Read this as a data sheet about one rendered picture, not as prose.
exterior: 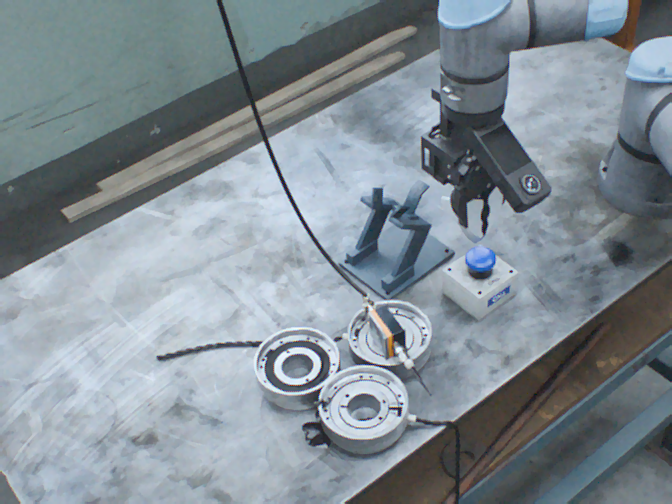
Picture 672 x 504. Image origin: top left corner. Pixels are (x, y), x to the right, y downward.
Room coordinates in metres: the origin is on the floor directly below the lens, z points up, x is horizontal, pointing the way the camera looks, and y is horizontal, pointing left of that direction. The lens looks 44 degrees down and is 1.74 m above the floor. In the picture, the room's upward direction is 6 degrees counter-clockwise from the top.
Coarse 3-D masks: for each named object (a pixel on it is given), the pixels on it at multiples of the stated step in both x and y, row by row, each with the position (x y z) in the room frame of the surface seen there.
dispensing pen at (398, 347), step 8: (368, 296) 0.80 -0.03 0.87; (368, 304) 0.80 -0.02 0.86; (376, 312) 0.77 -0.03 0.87; (384, 312) 0.77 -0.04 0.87; (384, 320) 0.76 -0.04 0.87; (392, 320) 0.75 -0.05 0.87; (392, 328) 0.74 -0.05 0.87; (400, 328) 0.74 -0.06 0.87; (392, 336) 0.73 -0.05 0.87; (400, 336) 0.73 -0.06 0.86; (392, 344) 0.73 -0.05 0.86; (400, 344) 0.73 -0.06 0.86; (392, 352) 0.73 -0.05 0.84; (400, 352) 0.72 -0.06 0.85; (400, 360) 0.71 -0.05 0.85; (408, 360) 0.70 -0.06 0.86; (408, 368) 0.69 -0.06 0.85; (416, 376) 0.68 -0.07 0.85
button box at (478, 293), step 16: (464, 256) 0.88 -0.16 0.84; (496, 256) 0.87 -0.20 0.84; (448, 272) 0.85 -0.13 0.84; (464, 272) 0.85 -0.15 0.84; (480, 272) 0.84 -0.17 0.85; (496, 272) 0.84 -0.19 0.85; (512, 272) 0.84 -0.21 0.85; (448, 288) 0.85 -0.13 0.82; (464, 288) 0.82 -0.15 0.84; (480, 288) 0.82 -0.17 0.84; (496, 288) 0.81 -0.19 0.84; (512, 288) 0.83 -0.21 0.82; (464, 304) 0.82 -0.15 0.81; (480, 304) 0.80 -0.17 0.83; (496, 304) 0.82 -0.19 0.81; (480, 320) 0.80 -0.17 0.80
